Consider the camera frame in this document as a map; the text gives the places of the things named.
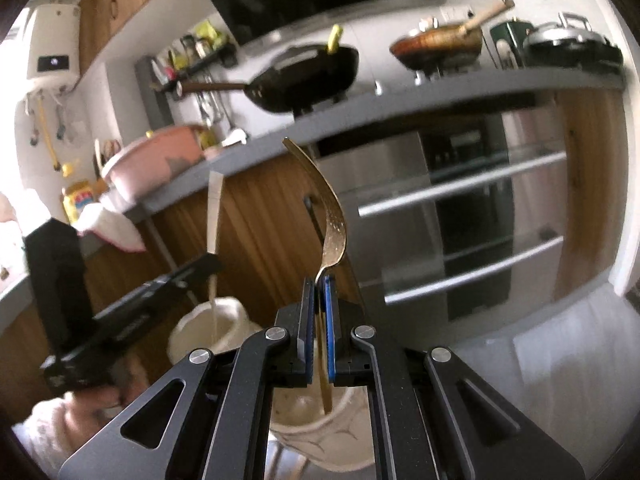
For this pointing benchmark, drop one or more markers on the white ceramic double utensil holder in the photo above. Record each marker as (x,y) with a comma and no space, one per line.
(339,441)

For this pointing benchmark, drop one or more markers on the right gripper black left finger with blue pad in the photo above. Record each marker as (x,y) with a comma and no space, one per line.
(208,417)

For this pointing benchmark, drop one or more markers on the black wok with lid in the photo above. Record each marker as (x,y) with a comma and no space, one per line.
(296,80)

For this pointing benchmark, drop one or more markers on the white water heater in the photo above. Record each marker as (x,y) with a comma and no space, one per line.
(52,38)

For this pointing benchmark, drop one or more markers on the black electric griddle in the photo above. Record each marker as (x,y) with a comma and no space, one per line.
(570,42)

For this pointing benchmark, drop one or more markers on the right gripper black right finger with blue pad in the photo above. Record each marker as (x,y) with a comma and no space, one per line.
(432,416)

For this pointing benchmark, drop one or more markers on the brown frying pan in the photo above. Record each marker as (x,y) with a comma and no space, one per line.
(447,46)

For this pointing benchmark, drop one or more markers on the stainless steel oven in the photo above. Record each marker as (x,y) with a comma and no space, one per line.
(455,223)

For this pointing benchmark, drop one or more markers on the pink white towel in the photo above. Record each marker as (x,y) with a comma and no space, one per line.
(112,227)

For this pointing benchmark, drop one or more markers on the person's hand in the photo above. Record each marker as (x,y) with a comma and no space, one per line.
(85,409)

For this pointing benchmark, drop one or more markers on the gold fork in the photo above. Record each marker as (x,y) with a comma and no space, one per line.
(333,251)

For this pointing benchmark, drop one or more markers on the pink basin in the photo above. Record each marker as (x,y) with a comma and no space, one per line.
(149,163)

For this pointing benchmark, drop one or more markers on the yellow oil bottle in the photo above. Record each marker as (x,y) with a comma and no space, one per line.
(75,197)

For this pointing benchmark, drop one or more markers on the green kettle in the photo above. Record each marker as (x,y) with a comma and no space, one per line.
(508,38)

